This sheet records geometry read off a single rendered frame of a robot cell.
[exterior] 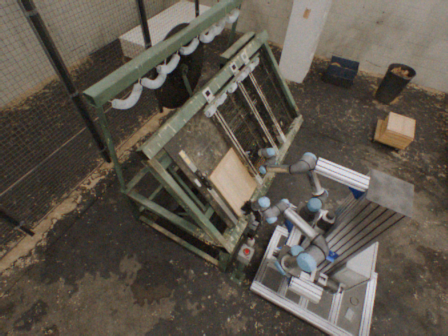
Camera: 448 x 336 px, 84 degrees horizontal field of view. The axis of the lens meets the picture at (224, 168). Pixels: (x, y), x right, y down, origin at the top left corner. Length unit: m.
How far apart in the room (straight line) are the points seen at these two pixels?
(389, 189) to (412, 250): 2.64
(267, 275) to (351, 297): 0.94
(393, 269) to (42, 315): 4.20
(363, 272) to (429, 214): 2.63
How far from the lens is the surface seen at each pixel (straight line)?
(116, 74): 1.98
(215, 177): 2.34
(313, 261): 1.73
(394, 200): 1.71
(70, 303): 3.62
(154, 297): 3.33
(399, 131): 5.11
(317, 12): 5.45
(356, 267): 2.35
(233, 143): 2.49
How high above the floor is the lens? 3.22
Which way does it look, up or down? 53 degrees down
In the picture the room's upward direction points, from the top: 4 degrees clockwise
